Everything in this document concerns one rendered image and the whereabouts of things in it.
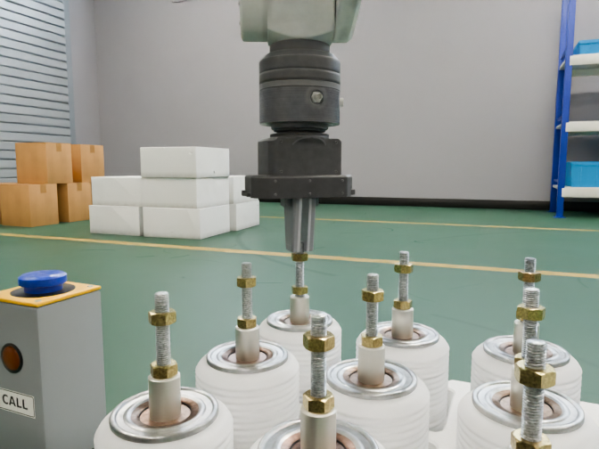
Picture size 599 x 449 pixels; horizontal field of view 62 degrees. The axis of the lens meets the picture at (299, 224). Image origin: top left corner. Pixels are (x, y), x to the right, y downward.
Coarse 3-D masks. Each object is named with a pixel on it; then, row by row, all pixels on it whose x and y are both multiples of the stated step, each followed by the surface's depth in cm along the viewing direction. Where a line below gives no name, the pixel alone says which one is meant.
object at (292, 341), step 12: (264, 324) 56; (336, 324) 56; (264, 336) 54; (276, 336) 53; (288, 336) 53; (300, 336) 53; (336, 336) 55; (288, 348) 53; (300, 348) 52; (336, 348) 55; (300, 360) 53; (336, 360) 55; (300, 372) 53; (300, 384) 53; (300, 396) 53
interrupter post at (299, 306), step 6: (306, 294) 57; (294, 300) 56; (300, 300) 56; (306, 300) 56; (294, 306) 56; (300, 306) 56; (306, 306) 56; (294, 312) 56; (300, 312) 56; (306, 312) 56; (294, 318) 56; (300, 318) 56; (306, 318) 56
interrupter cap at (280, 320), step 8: (280, 312) 59; (288, 312) 60; (312, 312) 60; (272, 320) 57; (280, 320) 57; (288, 320) 57; (328, 320) 57; (280, 328) 54; (288, 328) 53; (296, 328) 53; (304, 328) 53
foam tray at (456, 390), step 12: (456, 384) 57; (468, 384) 57; (456, 396) 54; (456, 408) 51; (588, 408) 51; (456, 420) 49; (432, 432) 46; (444, 432) 46; (432, 444) 45; (444, 444) 45
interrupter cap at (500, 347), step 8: (504, 336) 51; (512, 336) 51; (488, 344) 49; (496, 344) 49; (504, 344) 49; (512, 344) 49; (552, 344) 49; (488, 352) 47; (496, 352) 47; (504, 352) 47; (512, 352) 48; (552, 352) 47; (560, 352) 47; (568, 352) 46; (504, 360) 45; (512, 360) 45; (552, 360) 45; (560, 360) 45; (568, 360) 45
